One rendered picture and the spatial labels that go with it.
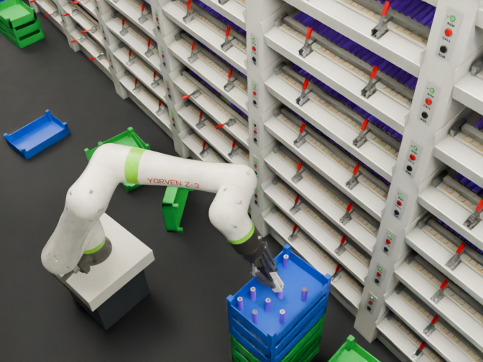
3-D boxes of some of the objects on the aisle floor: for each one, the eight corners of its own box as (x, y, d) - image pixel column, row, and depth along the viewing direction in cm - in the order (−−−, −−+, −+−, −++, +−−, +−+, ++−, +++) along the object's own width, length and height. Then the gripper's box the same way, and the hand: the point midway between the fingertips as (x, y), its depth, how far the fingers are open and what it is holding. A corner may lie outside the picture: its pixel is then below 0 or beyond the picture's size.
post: (263, 237, 258) (263, -197, 130) (251, 225, 264) (240, -203, 135) (294, 217, 266) (323, -210, 138) (282, 206, 272) (298, -216, 143)
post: (184, 159, 297) (124, -234, 169) (175, 150, 302) (110, -238, 174) (213, 144, 305) (177, -243, 177) (203, 135, 310) (162, -247, 182)
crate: (166, 231, 263) (160, 205, 248) (179, 187, 283) (175, 160, 268) (182, 233, 262) (177, 206, 247) (194, 188, 282) (190, 161, 267)
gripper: (244, 226, 168) (273, 271, 182) (232, 264, 159) (264, 307, 173) (264, 224, 165) (293, 269, 179) (254, 262, 155) (285, 307, 169)
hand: (274, 282), depth 174 cm, fingers closed, pressing on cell
